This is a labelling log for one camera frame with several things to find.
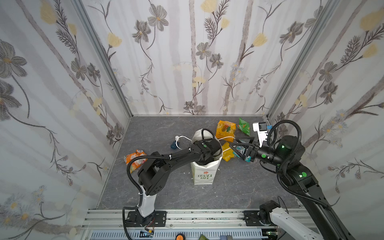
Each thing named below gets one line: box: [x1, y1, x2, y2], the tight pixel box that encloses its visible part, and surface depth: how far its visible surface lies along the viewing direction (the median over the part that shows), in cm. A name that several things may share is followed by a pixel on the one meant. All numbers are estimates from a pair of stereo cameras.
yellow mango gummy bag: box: [215, 120, 237, 143], surface depth 110 cm
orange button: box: [175, 233, 185, 240], surface depth 63 cm
